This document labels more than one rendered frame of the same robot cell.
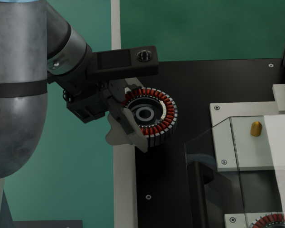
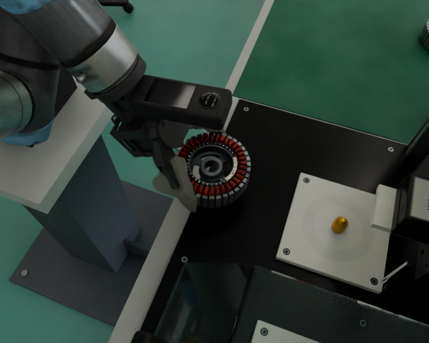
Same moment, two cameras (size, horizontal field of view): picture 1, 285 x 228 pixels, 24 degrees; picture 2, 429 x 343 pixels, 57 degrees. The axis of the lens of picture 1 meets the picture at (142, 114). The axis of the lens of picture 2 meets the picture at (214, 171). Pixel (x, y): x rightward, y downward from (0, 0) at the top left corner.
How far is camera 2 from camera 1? 0.61 m
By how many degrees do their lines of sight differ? 16
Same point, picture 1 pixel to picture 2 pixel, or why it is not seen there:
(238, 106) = (331, 187)
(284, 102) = (384, 214)
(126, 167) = (183, 212)
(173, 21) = (305, 68)
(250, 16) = (391, 85)
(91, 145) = not seen: hidden behind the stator
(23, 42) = not seen: outside the picture
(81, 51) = (120, 69)
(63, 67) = (92, 84)
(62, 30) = (90, 30)
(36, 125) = not seen: outside the picture
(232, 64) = (347, 133)
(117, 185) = (164, 229)
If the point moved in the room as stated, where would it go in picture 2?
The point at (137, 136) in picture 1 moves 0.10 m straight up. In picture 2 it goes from (183, 194) to (177, 152)
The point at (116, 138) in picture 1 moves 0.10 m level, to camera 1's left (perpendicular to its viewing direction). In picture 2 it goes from (162, 186) to (99, 162)
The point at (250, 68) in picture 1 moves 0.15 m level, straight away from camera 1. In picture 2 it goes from (365, 145) to (399, 91)
